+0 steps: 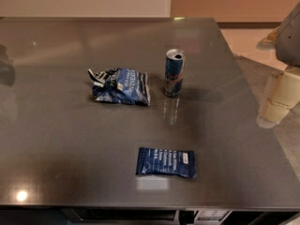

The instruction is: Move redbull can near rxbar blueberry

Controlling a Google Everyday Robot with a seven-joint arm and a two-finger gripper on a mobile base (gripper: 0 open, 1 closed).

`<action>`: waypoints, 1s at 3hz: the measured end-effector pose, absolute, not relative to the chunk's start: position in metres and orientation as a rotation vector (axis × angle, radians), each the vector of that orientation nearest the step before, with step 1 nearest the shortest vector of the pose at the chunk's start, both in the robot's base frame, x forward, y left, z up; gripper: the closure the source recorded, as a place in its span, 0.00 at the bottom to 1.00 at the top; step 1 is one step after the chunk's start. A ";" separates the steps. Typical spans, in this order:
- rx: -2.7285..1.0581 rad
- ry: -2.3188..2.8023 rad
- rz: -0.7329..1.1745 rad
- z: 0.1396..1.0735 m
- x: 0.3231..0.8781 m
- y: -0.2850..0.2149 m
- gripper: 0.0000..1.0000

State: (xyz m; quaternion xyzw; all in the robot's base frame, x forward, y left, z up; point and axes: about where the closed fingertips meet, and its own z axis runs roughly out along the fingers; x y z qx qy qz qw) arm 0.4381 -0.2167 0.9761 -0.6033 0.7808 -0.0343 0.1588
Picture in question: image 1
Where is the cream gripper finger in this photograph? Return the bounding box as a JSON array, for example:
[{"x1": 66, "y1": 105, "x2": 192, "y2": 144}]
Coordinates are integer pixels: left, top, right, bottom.
[
  {"x1": 259, "y1": 27, "x2": 279, "y2": 46},
  {"x1": 256, "y1": 67, "x2": 300, "y2": 128}
]

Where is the blue silver redbull can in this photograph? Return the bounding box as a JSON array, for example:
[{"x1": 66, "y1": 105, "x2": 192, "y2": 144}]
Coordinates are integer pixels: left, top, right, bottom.
[{"x1": 164, "y1": 49, "x2": 186, "y2": 98}]

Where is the blue rxbar blueberry wrapper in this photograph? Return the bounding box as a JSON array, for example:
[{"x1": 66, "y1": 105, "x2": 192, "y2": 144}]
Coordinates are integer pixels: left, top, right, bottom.
[{"x1": 136, "y1": 147, "x2": 197, "y2": 179}]

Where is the black appliance under table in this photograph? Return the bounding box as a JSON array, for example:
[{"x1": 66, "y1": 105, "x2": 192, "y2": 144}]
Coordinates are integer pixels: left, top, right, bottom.
[{"x1": 61, "y1": 208, "x2": 299, "y2": 225}]

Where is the crumpled blue chip bag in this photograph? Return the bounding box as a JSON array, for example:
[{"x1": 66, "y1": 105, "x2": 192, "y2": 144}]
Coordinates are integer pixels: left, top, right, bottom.
[{"x1": 88, "y1": 67, "x2": 151, "y2": 106}]

